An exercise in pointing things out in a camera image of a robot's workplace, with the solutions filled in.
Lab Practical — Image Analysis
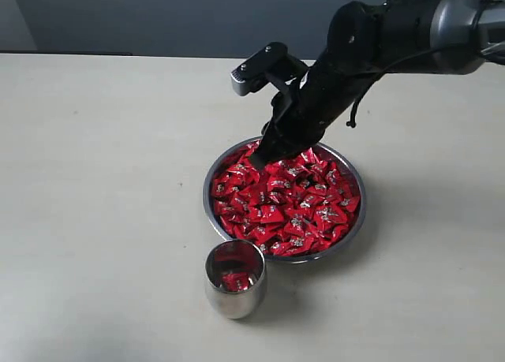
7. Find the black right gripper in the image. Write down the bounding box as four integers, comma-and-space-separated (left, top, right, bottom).
249, 65, 355, 170

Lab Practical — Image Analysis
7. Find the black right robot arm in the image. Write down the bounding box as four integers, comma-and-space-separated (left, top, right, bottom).
235, 0, 504, 168

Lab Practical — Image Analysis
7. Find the pile of red wrapped candies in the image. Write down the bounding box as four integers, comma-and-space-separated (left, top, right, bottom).
210, 140, 362, 257

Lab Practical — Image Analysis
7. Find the steel bowl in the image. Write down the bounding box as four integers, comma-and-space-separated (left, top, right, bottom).
202, 136, 368, 265

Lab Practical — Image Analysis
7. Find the stainless steel cup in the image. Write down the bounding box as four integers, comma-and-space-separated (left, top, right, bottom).
205, 239, 267, 319

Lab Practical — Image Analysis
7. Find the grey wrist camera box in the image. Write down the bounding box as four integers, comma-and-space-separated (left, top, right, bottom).
230, 42, 290, 96

